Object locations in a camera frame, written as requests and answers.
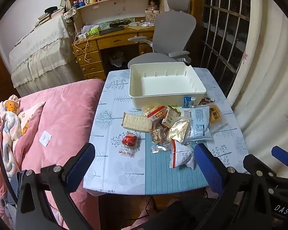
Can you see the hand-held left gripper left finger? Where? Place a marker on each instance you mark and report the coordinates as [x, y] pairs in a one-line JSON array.
[[82, 161]]

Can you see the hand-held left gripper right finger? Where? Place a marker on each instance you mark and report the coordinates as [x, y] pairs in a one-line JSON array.
[[208, 170]]

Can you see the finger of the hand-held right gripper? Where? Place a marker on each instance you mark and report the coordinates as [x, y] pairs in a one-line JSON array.
[[282, 155], [254, 164]]

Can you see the white red-striped snack packet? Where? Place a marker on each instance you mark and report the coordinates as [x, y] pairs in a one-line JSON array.
[[182, 157]]

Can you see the pale blue white snack packet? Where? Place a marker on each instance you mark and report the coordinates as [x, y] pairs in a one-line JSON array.
[[198, 124]]

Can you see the red round snack packet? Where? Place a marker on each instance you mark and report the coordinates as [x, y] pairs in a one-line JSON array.
[[129, 140]]

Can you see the clear nut snack packet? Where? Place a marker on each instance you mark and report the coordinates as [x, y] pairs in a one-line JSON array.
[[158, 136]]

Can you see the white plastic storage bin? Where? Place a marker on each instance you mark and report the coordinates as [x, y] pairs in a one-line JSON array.
[[163, 86]]

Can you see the tree print tablecloth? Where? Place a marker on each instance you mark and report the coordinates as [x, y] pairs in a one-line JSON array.
[[115, 163]]

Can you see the white quilt label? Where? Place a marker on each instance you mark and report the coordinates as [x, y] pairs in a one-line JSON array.
[[45, 138]]

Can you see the pink quilt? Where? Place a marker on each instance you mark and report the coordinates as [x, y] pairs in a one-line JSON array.
[[69, 115]]

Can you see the gold foil snack packet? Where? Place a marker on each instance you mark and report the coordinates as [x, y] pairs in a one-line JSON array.
[[178, 130]]

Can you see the orange yellow snack packet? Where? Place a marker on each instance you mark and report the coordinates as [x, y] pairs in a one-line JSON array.
[[214, 115]]

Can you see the green beige snack packet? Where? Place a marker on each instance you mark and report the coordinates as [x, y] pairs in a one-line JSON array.
[[170, 116]]

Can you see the brown snack packet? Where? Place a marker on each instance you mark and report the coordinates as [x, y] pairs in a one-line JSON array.
[[206, 100]]

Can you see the small blue white packet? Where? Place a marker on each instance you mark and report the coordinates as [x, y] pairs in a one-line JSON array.
[[189, 101]]

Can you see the red label snack packet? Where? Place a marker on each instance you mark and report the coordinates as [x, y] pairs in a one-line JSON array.
[[157, 113]]

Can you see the white flower print curtain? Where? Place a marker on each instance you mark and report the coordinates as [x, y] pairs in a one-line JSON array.
[[271, 76]]

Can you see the cartoon printed blanket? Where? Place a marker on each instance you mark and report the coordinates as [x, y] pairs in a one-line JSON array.
[[12, 124]]

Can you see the pale puffed snack packet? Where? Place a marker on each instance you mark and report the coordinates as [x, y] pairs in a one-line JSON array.
[[148, 109]]

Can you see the wooden desk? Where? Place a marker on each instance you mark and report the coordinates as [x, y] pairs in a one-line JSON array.
[[91, 55]]

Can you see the plastic bag under desk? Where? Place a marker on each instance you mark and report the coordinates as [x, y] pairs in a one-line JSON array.
[[116, 58]]

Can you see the lace covered cabinet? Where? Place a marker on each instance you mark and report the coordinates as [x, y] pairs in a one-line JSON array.
[[40, 52]]

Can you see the wooden door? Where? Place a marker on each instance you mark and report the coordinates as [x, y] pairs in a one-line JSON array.
[[0, 76]]

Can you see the green tissue pack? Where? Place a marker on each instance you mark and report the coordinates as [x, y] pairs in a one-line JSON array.
[[94, 31]]

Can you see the black keyboard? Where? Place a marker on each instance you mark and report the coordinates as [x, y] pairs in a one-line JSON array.
[[111, 30]]

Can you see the metal window grille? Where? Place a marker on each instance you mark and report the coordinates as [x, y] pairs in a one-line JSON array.
[[220, 33]]

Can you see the grey office chair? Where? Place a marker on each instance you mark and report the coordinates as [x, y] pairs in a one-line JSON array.
[[174, 28]]

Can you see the floral fabric bag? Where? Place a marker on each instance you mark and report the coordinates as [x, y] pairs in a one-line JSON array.
[[69, 14]]

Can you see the stack of books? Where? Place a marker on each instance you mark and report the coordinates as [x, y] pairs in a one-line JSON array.
[[44, 16]]

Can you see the black round object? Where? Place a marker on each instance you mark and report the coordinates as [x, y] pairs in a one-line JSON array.
[[50, 9]]

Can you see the floral box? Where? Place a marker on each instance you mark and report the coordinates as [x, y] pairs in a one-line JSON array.
[[150, 17]]

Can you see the wooden bookshelf hutch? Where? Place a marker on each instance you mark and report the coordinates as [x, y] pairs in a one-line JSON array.
[[115, 3]]

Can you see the white mug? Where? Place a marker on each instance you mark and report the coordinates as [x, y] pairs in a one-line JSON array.
[[91, 0]]

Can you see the doll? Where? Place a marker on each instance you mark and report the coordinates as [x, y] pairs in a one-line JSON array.
[[153, 4]]

